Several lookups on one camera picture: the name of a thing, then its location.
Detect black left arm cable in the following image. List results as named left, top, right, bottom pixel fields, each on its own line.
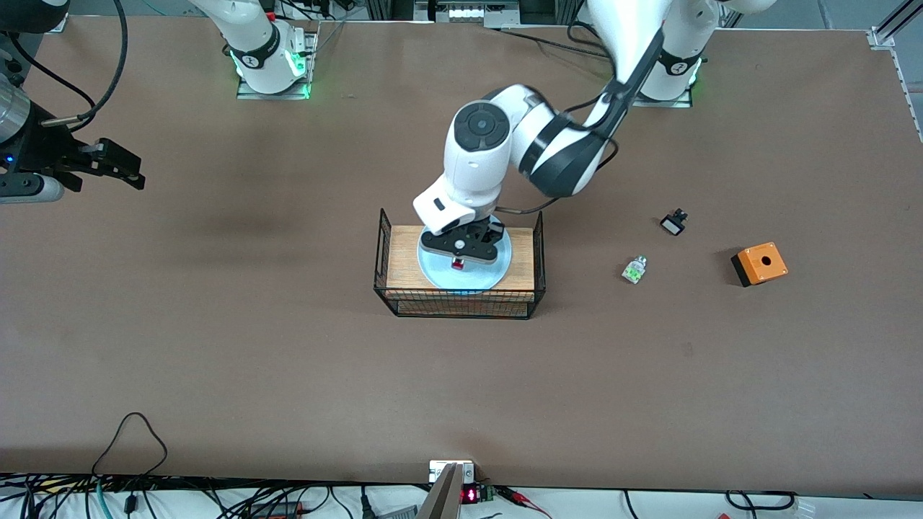
left=496, top=133, right=621, bottom=216

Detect light blue round plate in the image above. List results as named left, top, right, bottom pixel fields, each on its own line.
left=418, top=226, right=513, bottom=291

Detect black power adapter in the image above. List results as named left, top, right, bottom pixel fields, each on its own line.
left=249, top=501, right=305, bottom=519

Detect red black test leads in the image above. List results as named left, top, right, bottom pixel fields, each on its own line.
left=496, top=487, right=553, bottom=519

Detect aluminium frame with connectors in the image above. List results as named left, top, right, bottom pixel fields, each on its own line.
left=414, top=0, right=521, bottom=30

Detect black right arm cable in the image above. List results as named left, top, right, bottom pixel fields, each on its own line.
left=40, top=0, right=129, bottom=130

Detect white mounting bracket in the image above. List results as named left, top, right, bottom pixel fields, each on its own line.
left=429, top=460, right=475, bottom=484

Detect aluminium profile bar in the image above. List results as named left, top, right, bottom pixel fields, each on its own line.
left=417, top=463, right=464, bottom=519

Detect light wooden board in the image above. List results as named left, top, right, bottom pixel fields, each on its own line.
left=387, top=226, right=536, bottom=301

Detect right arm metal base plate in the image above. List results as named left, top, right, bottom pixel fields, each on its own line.
left=237, top=22, right=320, bottom=100

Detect aluminium edge rail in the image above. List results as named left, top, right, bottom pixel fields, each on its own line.
left=893, top=48, right=923, bottom=142

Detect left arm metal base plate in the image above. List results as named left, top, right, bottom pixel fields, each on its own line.
left=631, top=58, right=694, bottom=109

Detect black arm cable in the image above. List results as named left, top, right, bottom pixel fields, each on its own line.
left=40, top=0, right=129, bottom=130
left=496, top=133, right=621, bottom=216

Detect orange push-button enclosure box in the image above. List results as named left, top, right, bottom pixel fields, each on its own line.
left=730, top=242, right=789, bottom=288

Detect black coiled cable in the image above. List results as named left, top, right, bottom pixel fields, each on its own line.
left=725, top=490, right=798, bottom=513

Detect black looped table cable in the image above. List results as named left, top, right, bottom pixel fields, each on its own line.
left=92, top=412, right=168, bottom=478

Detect black wire basket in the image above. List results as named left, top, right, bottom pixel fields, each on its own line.
left=373, top=208, right=546, bottom=320

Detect black cable to base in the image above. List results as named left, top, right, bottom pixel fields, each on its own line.
left=498, top=27, right=614, bottom=58

